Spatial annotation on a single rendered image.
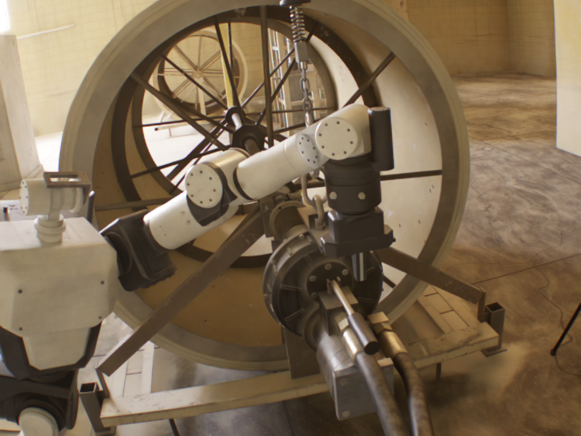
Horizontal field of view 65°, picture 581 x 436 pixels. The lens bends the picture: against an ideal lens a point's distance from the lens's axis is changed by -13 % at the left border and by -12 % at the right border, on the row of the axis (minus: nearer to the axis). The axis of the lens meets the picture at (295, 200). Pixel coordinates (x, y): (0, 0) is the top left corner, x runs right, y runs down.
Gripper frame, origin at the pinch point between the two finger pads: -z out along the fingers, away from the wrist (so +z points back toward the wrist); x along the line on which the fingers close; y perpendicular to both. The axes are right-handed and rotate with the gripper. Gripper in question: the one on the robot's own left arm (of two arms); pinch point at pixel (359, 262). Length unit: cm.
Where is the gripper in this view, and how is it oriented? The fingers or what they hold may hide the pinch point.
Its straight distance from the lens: 89.3
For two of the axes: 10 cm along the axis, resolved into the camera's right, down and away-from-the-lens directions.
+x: 9.8, -1.7, 1.4
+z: -1.1, -9.4, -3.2
